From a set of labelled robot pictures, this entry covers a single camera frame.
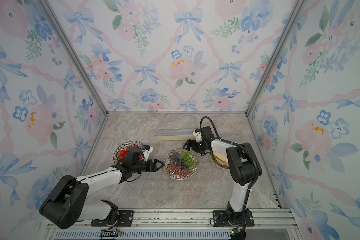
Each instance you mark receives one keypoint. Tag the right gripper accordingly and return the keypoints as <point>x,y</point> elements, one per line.
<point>189,142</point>

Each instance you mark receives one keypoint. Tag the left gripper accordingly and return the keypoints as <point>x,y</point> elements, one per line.
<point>154,167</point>

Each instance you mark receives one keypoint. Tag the patterned fruit plate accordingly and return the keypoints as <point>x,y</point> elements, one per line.
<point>180,164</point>

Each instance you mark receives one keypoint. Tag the plastic wrap dispenser box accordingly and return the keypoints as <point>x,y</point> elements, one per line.
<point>174,135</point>

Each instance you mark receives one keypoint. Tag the glass plate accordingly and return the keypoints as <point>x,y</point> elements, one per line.
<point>123,146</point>

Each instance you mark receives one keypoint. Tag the blue yellow-rimmed plate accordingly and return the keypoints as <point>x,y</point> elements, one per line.
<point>219,160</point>

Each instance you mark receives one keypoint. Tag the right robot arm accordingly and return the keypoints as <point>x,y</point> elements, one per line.
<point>243,165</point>

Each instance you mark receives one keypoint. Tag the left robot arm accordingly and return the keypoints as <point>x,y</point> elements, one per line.
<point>67,203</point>

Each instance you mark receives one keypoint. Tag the green grapes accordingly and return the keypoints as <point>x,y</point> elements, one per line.
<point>188,160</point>

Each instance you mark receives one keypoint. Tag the black grapes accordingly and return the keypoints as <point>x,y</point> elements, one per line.
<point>177,158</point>

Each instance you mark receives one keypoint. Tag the red grapes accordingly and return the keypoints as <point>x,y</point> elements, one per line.
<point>179,172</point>

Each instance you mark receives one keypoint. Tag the red strawberries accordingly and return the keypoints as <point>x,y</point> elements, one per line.
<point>122,153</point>

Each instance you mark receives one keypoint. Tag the bread slices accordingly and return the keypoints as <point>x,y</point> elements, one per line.
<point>221,159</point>

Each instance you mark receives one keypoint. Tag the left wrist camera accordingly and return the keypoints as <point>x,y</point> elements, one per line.
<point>147,150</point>

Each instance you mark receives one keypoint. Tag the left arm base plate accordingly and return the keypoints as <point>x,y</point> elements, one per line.
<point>124,218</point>

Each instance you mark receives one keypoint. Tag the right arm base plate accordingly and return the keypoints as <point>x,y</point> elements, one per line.
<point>220,217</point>

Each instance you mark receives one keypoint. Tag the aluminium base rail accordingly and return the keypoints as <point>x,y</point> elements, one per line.
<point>194,224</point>

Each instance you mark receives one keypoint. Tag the left aluminium corner post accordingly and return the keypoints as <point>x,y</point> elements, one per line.
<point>73,56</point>

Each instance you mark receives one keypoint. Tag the aluminium corner post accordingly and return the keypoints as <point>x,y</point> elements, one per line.
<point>286,33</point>
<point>73,56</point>

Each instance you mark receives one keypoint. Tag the right aluminium corner post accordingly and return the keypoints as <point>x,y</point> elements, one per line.
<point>286,33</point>

